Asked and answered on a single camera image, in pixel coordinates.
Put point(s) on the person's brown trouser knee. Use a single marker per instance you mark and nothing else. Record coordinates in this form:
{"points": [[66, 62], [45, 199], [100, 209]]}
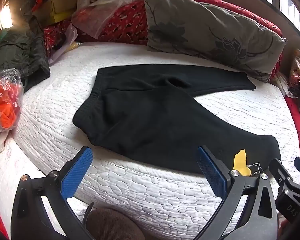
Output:
{"points": [[115, 226]]}

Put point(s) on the yellow packet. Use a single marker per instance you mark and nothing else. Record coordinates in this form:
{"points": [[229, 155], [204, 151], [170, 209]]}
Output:
{"points": [[73, 47]]}

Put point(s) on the grey floral pillow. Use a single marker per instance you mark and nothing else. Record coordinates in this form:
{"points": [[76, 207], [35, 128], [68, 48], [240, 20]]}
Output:
{"points": [[202, 30]]}

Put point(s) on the yellow tag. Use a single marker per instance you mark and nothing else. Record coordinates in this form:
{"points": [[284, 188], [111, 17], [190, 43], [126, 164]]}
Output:
{"points": [[241, 162]]}

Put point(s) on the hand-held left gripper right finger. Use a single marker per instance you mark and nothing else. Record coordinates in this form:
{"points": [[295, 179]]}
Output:
{"points": [[211, 172]]}

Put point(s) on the person's right hand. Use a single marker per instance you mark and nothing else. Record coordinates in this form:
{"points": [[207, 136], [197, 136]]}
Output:
{"points": [[283, 230]]}

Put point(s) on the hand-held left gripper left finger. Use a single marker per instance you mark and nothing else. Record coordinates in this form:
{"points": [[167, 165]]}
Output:
{"points": [[77, 172]]}

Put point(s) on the cardboard box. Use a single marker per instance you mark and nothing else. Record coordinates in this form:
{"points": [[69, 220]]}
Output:
{"points": [[57, 7]]}

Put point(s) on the clear plastic bag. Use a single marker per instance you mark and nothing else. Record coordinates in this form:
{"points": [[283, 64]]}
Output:
{"points": [[100, 17]]}

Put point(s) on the red patterned blanket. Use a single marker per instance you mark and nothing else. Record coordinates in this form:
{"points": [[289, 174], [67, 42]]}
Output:
{"points": [[125, 22]]}

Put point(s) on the dark green jacket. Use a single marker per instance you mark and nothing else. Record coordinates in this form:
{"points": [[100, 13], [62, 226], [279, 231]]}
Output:
{"points": [[17, 52]]}

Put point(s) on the plastic bag with orange cloth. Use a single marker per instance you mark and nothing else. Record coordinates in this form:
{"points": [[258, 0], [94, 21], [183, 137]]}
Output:
{"points": [[5, 105]]}

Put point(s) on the black pants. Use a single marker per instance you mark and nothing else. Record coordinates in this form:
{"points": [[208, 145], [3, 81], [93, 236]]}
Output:
{"points": [[152, 110]]}

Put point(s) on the white quilted mattress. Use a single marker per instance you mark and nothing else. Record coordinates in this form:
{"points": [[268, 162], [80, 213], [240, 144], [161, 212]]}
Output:
{"points": [[65, 105]]}

